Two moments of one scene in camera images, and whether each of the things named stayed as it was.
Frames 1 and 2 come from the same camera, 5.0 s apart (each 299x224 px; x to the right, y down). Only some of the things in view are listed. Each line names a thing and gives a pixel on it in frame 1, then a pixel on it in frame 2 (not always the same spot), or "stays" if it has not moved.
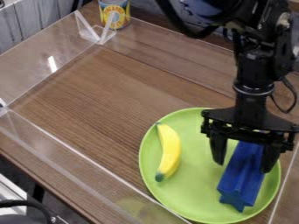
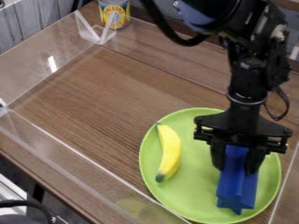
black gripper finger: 219,149 stays
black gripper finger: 271,152 to 258,152
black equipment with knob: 61,214 stays
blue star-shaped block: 242,175 stays
